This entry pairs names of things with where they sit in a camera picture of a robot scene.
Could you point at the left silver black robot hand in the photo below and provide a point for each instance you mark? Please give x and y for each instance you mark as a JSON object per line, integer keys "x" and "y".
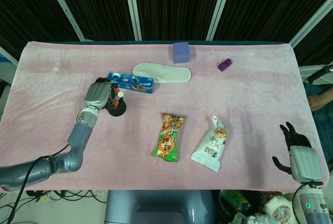
{"x": 95, "y": 94}

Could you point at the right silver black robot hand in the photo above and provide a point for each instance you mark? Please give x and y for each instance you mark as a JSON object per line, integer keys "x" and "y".
{"x": 304, "y": 162}

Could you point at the clear plastic tube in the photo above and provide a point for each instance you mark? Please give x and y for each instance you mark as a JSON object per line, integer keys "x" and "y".
{"x": 120, "y": 94}

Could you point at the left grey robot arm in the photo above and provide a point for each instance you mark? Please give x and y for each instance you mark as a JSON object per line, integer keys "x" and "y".
{"x": 78, "y": 132}

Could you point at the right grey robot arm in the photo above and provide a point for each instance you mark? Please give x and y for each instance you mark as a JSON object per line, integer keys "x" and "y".
{"x": 312, "y": 205}

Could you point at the bystander hand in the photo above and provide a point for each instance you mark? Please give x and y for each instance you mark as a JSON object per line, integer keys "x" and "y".
{"x": 318, "y": 102}

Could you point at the black mesh pen holder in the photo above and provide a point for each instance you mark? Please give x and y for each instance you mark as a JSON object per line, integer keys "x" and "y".
{"x": 119, "y": 109}

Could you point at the bystander jeans leg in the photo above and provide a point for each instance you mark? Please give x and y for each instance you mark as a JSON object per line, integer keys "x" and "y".
{"x": 323, "y": 127}

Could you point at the blue cookie box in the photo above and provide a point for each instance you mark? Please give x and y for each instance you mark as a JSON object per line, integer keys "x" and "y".
{"x": 138, "y": 83}

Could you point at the black waste bin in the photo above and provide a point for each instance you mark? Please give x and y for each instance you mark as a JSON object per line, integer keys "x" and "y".
{"x": 256, "y": 200}

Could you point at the green packet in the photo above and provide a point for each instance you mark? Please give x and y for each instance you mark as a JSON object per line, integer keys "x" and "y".
{"x": 234, "y": 199}

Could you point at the green orange snack bag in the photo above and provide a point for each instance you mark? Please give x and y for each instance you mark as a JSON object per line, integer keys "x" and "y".
{"x": 169, "y": 140}

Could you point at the black chair armrest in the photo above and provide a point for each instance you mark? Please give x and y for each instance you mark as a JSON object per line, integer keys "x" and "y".
{"x": 321, "y": 74}

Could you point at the white snack bag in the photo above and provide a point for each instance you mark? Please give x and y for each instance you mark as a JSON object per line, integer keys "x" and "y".
{"x": 212, "y": 148}

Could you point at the pink fleece cloth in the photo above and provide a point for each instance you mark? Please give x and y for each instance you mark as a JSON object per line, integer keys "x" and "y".
{"x": 234, "y": 99}

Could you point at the purple foam cube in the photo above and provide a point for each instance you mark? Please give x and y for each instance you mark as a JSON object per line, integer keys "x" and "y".
{"x": 181, "y": 52}

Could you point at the small purple toy block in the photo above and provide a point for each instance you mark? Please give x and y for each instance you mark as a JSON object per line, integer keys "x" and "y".
{"x": 224, "y": 65}

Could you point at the grey robot torso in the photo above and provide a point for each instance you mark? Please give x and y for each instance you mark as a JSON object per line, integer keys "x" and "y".
{"x": 156, "y": 208}

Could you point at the white partition post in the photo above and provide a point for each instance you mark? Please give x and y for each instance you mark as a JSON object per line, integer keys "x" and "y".
{"x": 7, "y": 54}
{"x": 221, "y": 5}
{"x": 132, "y": 5}
{"x": 312, "y": 20}
{"x": 65, "y": 6}

